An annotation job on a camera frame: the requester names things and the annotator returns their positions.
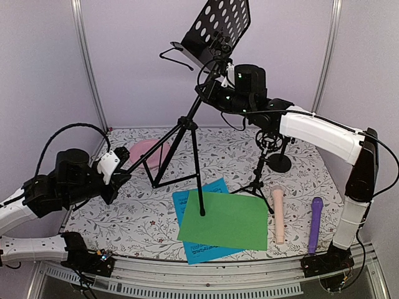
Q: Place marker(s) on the black perforated music stand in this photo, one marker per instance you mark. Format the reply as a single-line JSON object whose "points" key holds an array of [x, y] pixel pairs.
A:
{"points": [[209, 44]]}

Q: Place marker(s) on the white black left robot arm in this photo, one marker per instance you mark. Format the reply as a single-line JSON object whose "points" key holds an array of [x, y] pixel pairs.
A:
{"points": [[72, 183]]}

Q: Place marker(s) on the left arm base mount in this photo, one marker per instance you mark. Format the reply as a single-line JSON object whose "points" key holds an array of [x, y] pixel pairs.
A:
{"points": [[90, 261]]}

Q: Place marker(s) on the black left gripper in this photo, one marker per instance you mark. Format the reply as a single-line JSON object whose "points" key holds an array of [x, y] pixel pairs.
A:
{"points": [[116, 180]]}

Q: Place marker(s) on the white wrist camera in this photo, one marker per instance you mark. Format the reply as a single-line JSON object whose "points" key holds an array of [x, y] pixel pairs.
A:
{"points": [[106, 165], [227, 71]]}

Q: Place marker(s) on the blue sheet music paper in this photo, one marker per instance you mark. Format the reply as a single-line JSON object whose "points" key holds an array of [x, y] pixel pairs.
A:
{"points": [[199, 253]]}

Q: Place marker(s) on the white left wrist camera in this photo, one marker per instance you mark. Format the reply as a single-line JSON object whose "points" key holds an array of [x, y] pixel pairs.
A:
{"points": [[106, 165]]}

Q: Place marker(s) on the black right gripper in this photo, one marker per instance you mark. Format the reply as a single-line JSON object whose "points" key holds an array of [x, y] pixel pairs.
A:
{"points": [[207, 97]]}

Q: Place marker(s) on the green paper sheet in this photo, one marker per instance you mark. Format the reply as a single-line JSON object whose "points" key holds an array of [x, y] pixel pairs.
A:
{"points": [[231, 220]]}

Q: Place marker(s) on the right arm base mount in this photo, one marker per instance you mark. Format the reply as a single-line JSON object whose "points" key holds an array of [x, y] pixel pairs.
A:
{"points": [[333, 260]]}

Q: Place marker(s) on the black round-base mic stand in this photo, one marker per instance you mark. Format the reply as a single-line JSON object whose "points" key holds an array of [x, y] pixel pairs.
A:
{"points": [[279, 162]]}

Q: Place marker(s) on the pink beige microphone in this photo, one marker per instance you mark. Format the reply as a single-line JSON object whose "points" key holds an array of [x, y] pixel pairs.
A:
{"points": [[278, 196]]}

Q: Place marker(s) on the purple microphone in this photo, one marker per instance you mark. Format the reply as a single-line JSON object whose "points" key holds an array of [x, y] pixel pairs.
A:
{"points": [[317, 206]]}

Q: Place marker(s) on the black shock mount tripod stand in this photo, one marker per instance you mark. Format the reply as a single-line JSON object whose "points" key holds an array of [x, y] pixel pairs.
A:
{"points": [[268, 143]]}

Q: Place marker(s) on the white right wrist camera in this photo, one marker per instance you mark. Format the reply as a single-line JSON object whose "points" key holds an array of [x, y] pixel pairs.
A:
{"points": [[227, 71]]}

